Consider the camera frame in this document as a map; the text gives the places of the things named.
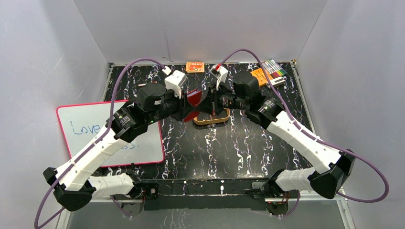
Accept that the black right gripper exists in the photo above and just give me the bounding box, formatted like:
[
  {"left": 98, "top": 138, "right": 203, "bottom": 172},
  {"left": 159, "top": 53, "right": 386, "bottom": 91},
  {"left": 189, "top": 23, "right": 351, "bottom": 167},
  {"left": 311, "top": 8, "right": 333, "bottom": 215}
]
[{"left": 196, "top": 83, "right": 247, "bottom": 117}]

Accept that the red leather card holder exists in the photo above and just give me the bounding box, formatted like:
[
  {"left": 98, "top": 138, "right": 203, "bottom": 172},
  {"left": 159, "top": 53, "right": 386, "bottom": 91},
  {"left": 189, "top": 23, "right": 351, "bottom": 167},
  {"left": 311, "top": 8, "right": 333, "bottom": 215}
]
[{"left": 183, "top": 89, "right": 202, "bottom": 122}]

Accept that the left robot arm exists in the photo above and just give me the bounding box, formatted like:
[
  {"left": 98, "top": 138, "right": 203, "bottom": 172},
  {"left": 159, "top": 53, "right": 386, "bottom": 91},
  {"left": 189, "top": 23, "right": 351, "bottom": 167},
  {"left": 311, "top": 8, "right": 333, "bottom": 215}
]
[{"left": 43, "top": 71, "right": 202, "bottom": 211}]

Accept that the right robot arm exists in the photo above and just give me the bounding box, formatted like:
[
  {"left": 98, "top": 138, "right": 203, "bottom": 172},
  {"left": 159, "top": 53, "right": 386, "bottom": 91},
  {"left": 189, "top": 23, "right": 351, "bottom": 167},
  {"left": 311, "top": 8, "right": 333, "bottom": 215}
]
[{"left": 197, "top": 64, "right": 355, "bottom": 199}]

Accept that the tan oval tray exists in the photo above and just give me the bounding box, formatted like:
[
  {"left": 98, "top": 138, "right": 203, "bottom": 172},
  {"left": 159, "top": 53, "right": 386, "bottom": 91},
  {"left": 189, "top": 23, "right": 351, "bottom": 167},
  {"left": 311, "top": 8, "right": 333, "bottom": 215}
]
[{"left": 193, "top": 108, "right": 231, "bottom": 126}]

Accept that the small orange spiral notepad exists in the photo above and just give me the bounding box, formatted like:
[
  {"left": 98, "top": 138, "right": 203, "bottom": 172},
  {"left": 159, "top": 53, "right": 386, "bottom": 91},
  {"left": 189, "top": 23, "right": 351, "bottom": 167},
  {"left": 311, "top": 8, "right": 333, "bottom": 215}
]
[{"left": 185, "top": 62, "right": 205, "bottom": 73}]

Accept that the orange yellow book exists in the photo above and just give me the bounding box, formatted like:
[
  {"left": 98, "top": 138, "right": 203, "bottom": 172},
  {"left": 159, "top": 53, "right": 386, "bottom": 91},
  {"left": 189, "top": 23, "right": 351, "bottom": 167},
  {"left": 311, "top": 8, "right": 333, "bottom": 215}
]
[{"left": 250, "top": 68, "right": 268, "bottom": 87}]

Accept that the white stapler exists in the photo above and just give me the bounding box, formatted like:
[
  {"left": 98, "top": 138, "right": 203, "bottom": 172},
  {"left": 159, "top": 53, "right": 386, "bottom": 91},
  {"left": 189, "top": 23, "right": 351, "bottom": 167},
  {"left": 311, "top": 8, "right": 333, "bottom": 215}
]
[{"left": 266, "top": 77, "right": 286, "bottom": 89}]

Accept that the pack of coloured markers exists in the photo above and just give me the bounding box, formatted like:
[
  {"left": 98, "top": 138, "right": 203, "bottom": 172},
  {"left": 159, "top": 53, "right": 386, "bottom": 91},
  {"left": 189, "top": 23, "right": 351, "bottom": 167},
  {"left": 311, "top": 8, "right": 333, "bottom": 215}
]
[{"left": 261, "top": 59, "right": 287, "bottom": 79}]

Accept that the pink framed whiteboard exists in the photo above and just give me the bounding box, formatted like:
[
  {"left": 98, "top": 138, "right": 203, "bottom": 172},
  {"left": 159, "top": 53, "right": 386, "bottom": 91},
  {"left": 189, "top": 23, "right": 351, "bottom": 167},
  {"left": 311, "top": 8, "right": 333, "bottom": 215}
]
[{"left": 56, "top": 102, "right": 165, "bottom": 167}]

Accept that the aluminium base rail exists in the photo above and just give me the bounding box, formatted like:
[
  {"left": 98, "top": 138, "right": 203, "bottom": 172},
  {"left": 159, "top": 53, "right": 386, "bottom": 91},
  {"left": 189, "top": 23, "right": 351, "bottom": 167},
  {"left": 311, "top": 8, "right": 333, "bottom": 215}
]
[{"left": 55, "top": 178, "right": 357, "bottom": 229}]

